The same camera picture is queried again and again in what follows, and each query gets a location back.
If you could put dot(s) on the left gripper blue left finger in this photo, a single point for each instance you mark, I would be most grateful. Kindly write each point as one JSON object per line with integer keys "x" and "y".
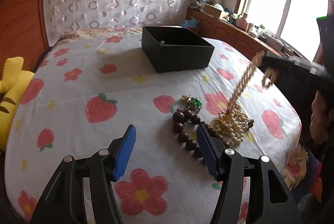
{"x": 123, "y": 148}

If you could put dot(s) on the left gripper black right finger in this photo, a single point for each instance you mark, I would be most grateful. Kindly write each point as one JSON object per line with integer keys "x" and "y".
{"x": 211, "y": 149}

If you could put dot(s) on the black square jewelry box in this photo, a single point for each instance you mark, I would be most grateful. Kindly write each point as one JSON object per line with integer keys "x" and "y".
{"x": 172, "y": 49}

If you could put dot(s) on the person's right hand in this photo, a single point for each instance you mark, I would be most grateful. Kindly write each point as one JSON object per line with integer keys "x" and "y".
{"x": 320, "y": 120}

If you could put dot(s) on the green gem brooch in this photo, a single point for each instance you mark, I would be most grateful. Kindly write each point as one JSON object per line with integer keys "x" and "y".
{"x": 192, "y": 103}

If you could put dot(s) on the pink ceramic jar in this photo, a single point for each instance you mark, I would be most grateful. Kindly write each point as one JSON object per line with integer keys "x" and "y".
{"x": 241, "y": 22}

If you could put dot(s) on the white strawberry print cloth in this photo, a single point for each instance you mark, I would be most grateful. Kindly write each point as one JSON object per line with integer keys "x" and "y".
{"x": 86, "y": 93}

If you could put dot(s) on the wooden sideboard cabinet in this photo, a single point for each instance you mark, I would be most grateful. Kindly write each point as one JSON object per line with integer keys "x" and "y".
{"x": 210, "y": 27}

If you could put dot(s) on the cardboard box on cabinet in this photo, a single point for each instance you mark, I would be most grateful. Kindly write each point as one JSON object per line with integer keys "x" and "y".
{"x": 212, "y": 11}

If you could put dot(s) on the floral bed quilt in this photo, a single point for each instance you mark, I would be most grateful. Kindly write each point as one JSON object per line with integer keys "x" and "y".
{"x": 95, "y": 33}

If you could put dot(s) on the yellow striped plush toy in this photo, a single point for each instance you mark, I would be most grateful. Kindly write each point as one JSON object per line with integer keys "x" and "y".
{"x": 14, "y": 82}

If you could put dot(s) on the red-brown wooden wardrobe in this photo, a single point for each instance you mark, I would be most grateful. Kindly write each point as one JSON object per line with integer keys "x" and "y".
{"x": 23, "y": 31}

